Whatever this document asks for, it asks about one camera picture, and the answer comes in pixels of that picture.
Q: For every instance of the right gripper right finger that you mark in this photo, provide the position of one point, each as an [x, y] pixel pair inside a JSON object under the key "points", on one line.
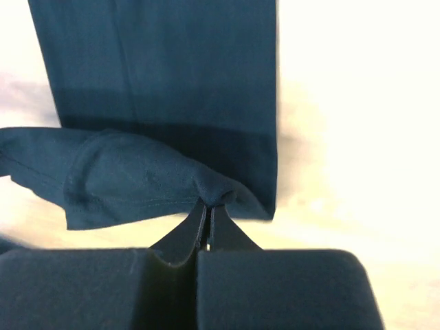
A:
{"points": [[241, 286]]}

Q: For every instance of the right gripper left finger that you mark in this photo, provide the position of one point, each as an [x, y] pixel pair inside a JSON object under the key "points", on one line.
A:
{"points": [[126, 288]]}

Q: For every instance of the black t-shirt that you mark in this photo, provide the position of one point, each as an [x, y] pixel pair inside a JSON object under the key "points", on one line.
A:
{"points": [[161, 104]]}

